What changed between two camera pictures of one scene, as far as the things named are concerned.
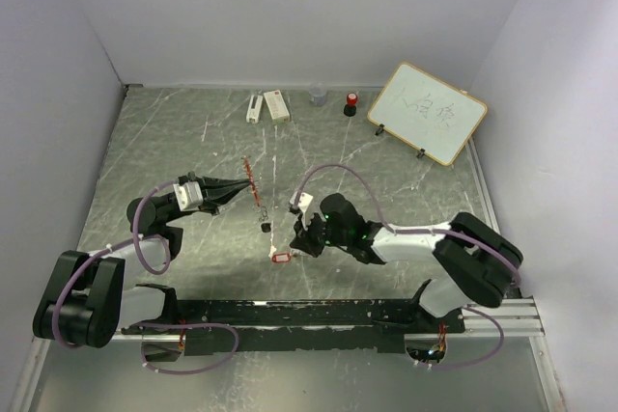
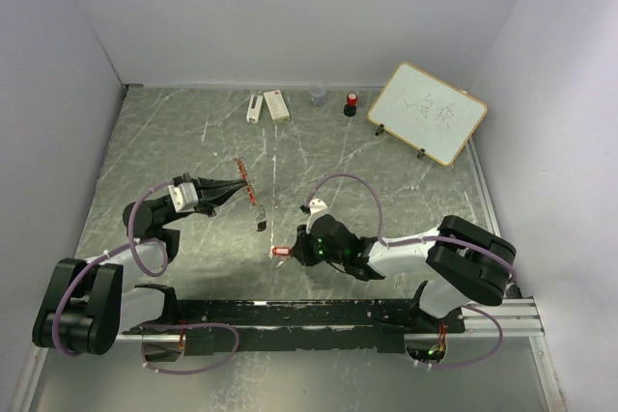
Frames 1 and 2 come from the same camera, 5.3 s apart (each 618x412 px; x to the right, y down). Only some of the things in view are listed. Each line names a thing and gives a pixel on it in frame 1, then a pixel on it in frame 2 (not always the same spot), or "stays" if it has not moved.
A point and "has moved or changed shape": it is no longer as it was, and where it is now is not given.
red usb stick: (281, 258) has moved or changed shape
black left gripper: (219, 191) stays
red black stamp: (350, 109) stays
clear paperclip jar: (318, 94) stays
